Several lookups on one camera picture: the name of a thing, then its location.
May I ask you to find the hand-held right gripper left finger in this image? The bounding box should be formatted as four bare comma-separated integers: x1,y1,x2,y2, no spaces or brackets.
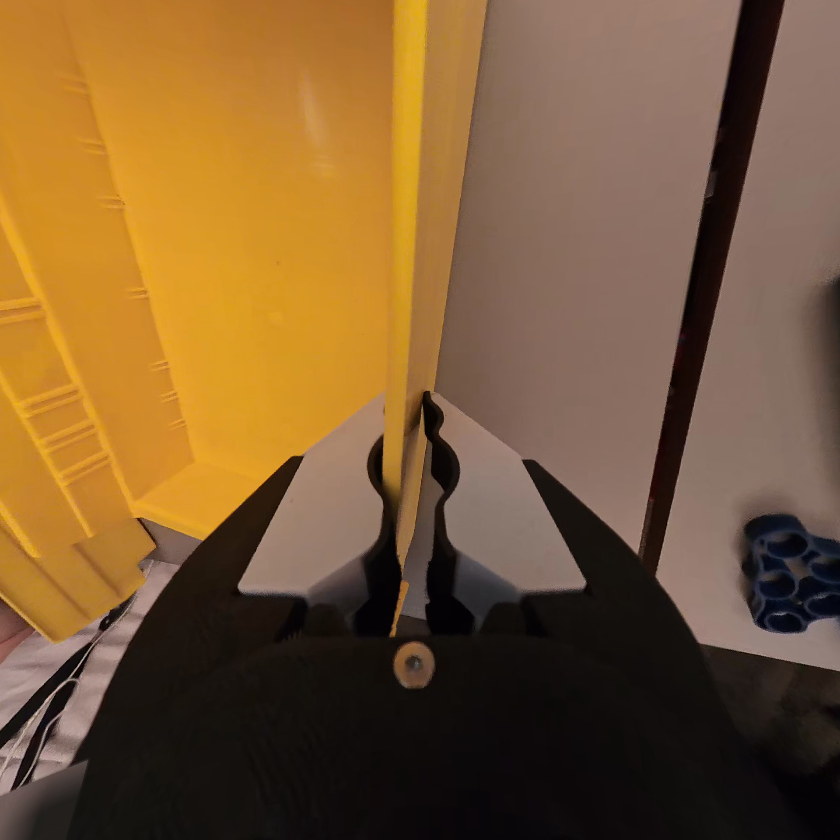
238,392,403,636

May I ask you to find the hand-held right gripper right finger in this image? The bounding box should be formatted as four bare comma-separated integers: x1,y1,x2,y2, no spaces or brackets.
422,391,588,636

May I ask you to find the yellow plastic bin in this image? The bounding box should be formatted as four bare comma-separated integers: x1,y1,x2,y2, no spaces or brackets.
0,0,490,643

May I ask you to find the white cloth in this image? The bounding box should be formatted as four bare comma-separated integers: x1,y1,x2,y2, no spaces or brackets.
0,556,179,791

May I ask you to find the blue plastic ring holder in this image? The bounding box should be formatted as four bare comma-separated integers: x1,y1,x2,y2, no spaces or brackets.
742,514,840,635

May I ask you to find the black strap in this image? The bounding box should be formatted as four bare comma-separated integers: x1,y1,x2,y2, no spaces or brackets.
0,594,135,791

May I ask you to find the white cord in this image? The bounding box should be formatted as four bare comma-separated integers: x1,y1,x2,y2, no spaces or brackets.
0,610,116,775

